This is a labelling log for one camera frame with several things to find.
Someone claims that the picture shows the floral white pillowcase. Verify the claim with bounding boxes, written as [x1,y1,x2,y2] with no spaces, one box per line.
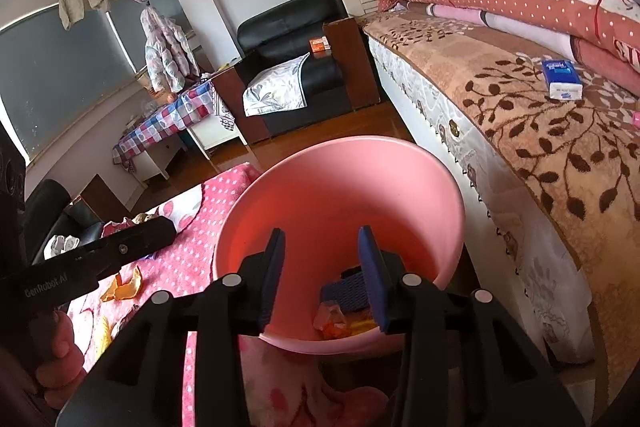
[242,53,311,116]

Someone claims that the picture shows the pink polka dot quilt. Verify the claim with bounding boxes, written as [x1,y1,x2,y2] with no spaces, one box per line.
[375,0,640,98]

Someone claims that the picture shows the white desk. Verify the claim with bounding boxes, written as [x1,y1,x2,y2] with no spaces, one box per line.
[130,107,248,182]

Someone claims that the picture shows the pink plastic basin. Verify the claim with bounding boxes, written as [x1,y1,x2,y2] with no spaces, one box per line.
[212,135,466,355]

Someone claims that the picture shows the black leather armchair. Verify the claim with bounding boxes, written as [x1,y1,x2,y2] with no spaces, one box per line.
[220,0,383,145]

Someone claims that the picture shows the black leather sofa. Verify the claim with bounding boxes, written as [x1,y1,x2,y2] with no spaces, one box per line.
[24,174,132,265]

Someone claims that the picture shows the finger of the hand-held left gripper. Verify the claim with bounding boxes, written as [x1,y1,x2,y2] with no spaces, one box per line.
[70,216,178,280]

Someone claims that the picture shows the checkered cloth table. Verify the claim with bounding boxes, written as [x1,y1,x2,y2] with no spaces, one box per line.
[112,79,236,170]

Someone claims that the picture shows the pink polka dot blanket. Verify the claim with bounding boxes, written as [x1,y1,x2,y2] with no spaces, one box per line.
[65,162,391,427]

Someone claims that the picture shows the white crumpled cloth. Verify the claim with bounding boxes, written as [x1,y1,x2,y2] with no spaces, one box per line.
[44,234,81,260]

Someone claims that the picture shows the yellow wrapper scrap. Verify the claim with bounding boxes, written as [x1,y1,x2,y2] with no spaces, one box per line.
[94,316,113,355]

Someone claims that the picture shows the person's left hand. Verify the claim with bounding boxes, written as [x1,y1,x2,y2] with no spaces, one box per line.
[35,311,88,409]

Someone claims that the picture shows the pink rolled mat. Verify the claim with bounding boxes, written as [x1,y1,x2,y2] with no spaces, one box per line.
[425,2,581,62]

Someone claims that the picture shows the hanging printed puffer jacket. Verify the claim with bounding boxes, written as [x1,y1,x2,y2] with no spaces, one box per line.
[141,6,200,92]

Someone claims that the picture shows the orange peel pieces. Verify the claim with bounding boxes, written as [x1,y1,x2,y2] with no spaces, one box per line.
[100,267,144,303]

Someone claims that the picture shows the bed with brown blanket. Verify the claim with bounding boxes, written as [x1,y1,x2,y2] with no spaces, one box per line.
[362,4,640,308]

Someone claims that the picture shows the blue white tissue pack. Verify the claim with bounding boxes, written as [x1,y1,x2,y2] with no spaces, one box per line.
[541,58,585,102]

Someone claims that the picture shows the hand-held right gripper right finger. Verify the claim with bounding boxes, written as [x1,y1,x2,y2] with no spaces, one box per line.
[357,225,586,427]

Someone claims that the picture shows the white bed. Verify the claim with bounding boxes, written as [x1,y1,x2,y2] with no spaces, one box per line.
[320,0,640,365]

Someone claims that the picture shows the yellow plastic bag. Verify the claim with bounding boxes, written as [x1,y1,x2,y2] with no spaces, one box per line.
[350,316,383,334]

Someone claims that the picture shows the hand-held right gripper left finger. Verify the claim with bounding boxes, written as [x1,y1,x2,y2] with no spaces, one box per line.
[56,227,287,427]

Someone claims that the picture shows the blue foam net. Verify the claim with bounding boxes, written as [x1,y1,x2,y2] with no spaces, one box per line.
[320,274,373,313]

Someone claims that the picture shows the window with grey blind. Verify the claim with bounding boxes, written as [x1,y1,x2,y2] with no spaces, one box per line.
[0,0,201,162]

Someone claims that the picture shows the orange clear wrapper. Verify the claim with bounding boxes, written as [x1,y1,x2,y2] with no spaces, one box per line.
[312,299,358,340]

